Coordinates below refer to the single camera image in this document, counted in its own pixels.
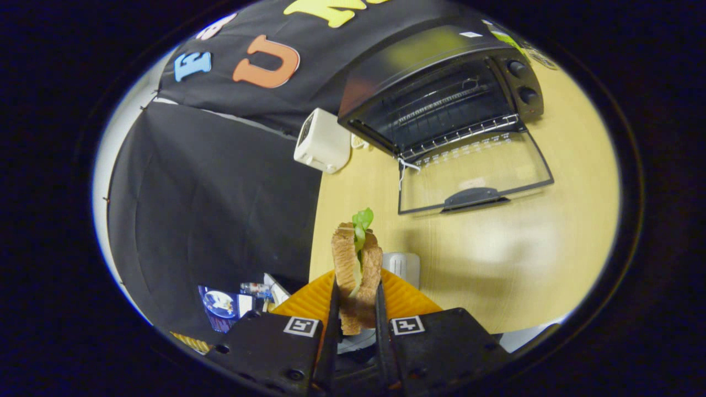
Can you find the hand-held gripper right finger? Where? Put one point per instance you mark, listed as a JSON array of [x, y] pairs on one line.
[[384, 336]]

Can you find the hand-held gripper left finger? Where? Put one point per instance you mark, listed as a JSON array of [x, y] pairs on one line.
[[330, 331]]

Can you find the toast sandwich with lettuce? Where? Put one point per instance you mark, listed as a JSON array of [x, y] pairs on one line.
[[345, 259]]

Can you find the black toaster oven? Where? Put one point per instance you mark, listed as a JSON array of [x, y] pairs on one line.
[[397, 55]]

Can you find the white pop-up toaster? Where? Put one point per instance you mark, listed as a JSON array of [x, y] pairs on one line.
[[325, 143]]

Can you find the white paper sheet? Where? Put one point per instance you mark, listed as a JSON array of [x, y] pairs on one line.
[[277, 289]]

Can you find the white dish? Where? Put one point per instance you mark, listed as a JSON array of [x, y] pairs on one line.
[[405, 267]]

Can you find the small clear bottle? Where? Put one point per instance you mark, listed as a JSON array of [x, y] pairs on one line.
[[256, 289]]

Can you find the blue printed box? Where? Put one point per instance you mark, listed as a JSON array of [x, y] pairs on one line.
[[220, 306]]

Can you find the yellow ribbed object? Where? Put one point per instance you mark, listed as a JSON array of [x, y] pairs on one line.
[[190, 342]]

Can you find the black backdrop cloth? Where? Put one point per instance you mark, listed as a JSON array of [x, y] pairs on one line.
[[209, 209]]

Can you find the clear bottle with green label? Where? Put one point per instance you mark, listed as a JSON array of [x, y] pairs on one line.
[[504, 37]]

